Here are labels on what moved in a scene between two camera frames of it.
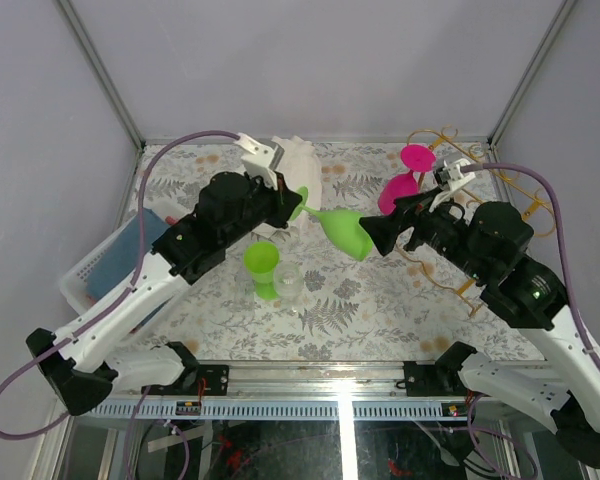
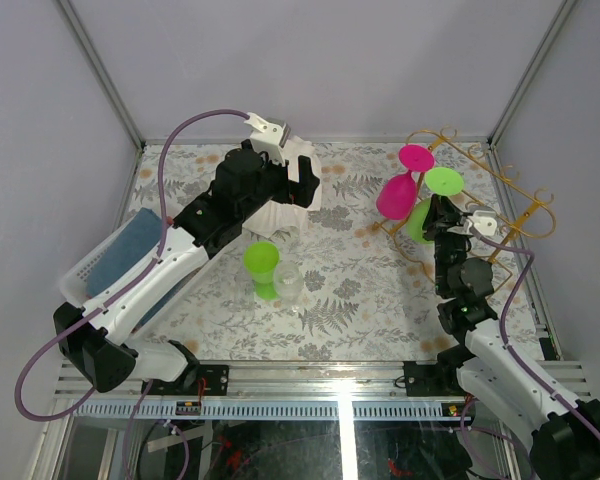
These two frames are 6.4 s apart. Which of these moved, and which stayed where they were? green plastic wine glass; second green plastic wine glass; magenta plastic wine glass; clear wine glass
Moved: green plastic wine glass
Stayed: magenta plastic wine glass; clear wine glass; second green plastic wine glass
